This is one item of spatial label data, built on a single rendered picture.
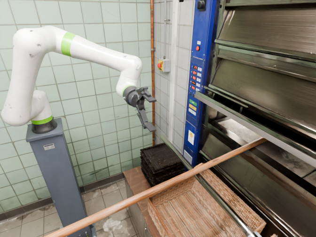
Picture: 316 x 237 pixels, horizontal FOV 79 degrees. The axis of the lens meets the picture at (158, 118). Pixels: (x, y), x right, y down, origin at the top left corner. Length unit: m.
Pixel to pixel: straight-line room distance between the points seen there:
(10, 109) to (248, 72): 1.21
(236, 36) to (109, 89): 1.25
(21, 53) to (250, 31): 1.03
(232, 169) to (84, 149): 1.49
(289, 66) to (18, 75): 1.17
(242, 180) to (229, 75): 0.64
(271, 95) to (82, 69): 1.46
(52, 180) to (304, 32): 1.62
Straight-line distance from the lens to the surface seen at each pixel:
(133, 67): 1.01
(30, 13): 1.79
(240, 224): 0.87
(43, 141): 1.40
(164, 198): 1.55
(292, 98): 0.99
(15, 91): 1.13
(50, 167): 1.52
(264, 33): 1.04
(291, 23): 1.00
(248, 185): 1.29
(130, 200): 0.84
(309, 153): 0.85
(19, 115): 1.20
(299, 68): 0.96
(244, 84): 1.12
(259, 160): 1.18
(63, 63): 1.83
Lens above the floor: 1.86
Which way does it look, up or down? 29 degrees down
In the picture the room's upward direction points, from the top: straight up
